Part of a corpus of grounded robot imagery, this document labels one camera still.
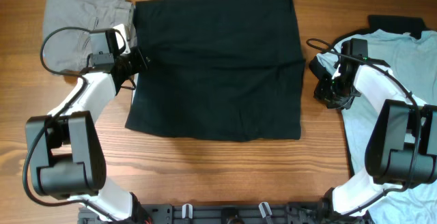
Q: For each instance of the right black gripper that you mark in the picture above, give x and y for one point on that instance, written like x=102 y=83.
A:
x=321 y=91

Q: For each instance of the black garment under pile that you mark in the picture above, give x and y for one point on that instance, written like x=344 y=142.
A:
x=398 y=24

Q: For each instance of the black shorts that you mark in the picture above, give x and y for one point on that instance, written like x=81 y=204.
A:
x=225 y=70

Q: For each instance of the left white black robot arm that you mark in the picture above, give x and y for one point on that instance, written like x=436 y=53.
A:
x=65 y=163

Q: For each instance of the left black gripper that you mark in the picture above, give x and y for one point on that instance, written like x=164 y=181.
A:
x=141 y=64

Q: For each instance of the light blue t-shirt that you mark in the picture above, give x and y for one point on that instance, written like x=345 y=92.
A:
x=413 y=62

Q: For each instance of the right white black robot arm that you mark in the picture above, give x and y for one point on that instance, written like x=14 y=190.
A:
x=401 y=152

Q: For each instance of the folded grey trousers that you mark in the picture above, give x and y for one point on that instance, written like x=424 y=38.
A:
x=68 y=49

